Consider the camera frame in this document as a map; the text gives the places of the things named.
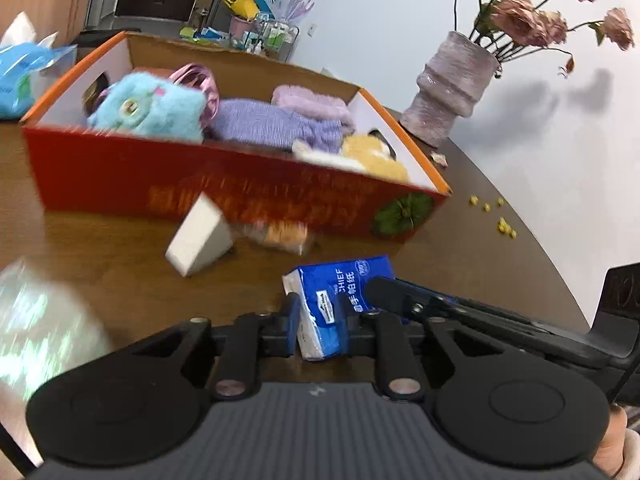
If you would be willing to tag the grey ribbed vase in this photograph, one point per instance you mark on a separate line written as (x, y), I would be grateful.
(445, 95)

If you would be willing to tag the yellow plush toy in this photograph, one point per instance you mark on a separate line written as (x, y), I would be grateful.
(370, 157)

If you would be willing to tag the orange snack packet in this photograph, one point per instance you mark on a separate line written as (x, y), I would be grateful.
(285, 235)

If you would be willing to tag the light blue plush toy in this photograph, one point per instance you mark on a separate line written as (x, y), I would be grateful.
(150, 107)

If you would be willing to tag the scattered yellow flower bits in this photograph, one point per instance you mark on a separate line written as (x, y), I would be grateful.
(505, 227)

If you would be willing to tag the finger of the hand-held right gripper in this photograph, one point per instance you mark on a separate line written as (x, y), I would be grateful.
(387, 297)
(430, 292)

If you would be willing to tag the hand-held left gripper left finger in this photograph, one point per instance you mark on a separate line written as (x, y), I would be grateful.
(292, 327)

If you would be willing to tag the pink bucket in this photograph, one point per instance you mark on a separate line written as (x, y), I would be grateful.
(242, 27)

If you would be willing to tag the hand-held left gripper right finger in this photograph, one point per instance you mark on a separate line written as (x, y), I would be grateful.
(343, 322)

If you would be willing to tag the iridescent ball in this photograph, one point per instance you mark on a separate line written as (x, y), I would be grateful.
(45, 330)

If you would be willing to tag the blue wet wipes pack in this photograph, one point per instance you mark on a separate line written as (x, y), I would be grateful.
(25, 75)

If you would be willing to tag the purple decorative stems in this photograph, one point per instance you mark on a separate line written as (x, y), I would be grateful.
(295, 5)

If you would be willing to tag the pale pink fluffy cloth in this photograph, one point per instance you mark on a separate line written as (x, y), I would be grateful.
(315, 105)

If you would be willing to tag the red cardboard box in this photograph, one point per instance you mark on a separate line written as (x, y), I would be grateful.
(200, 185)

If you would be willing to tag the blue tissue packet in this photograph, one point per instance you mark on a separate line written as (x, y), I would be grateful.
(332, 280)

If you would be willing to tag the person's right hand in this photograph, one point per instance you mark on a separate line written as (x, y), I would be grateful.
(610, 440)

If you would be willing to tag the dried pink roses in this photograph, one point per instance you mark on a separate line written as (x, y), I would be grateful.
(525, 20)

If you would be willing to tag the fallen rose petal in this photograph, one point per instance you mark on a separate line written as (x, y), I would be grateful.
(439, 159)

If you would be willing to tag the purple knit pouch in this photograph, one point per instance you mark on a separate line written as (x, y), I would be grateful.
(260, 122)

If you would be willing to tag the white wedge block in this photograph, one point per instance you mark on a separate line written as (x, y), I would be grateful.
(197, 237)

